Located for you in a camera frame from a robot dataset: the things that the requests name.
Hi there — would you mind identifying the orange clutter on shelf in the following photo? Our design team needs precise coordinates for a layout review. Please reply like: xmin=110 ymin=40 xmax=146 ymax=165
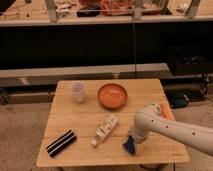
xmin=100 ymin=0 xmax=133 ymax=16

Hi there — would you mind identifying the orange carrot toy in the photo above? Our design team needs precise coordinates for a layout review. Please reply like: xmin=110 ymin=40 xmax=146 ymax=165
xmin=161 ymin=104 xmax=174 ymax=120

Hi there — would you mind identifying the clear plastic cup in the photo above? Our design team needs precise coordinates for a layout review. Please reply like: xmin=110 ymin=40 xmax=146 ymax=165
xmin=69 ymin=81 xmax=86 ymax=103

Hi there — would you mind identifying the thin vertical cable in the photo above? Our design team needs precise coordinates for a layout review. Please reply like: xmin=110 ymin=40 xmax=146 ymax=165
xmin=131 ymin=16 xmax=138 ymax=80

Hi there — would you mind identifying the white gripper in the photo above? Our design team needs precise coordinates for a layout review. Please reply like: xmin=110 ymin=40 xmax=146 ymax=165
xmin=123 ymin=125 xmax=149 ymax=155

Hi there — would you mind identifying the black object on shelf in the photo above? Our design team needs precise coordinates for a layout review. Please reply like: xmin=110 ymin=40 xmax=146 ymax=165
xmin=77 ymin=4 xmax=100 ymax=17

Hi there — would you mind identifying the black white striped block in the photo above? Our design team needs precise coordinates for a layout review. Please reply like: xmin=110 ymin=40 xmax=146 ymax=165
xmin=46 ymin=130 xmax=77 ymax=157

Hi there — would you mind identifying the black box on right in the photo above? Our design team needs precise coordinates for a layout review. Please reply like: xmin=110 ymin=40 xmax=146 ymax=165
xmin=166 ymin=46 xmax=213 ymax=75

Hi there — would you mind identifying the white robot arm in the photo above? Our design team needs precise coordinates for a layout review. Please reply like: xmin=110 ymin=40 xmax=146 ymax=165
xmin=123 ymin=103 xmax=213 ymax=156

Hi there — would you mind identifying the light wooden table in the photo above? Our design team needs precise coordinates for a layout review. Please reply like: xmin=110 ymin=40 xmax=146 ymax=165
xmin=36 ymin=79 xmax=189 ymax=167

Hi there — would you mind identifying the long wooden bench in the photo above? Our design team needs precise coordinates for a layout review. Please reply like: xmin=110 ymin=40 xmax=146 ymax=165
xmin=0 ymin=62 xmax=204 ymax=88

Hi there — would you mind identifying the orange ceramic bowl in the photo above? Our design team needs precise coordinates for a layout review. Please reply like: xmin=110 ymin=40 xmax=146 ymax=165
xmin=97 ymin=83 xmax=128 ymax=110

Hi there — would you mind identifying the dark device on floor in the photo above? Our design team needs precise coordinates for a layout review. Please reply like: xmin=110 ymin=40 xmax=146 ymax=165
xmin=169 ymin=92 xmax=189 ymax=108

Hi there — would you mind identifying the white plastic bottle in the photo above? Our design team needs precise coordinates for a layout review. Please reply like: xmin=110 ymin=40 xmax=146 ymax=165
xmin=91 ymin=114 xmax=119 ymax=148

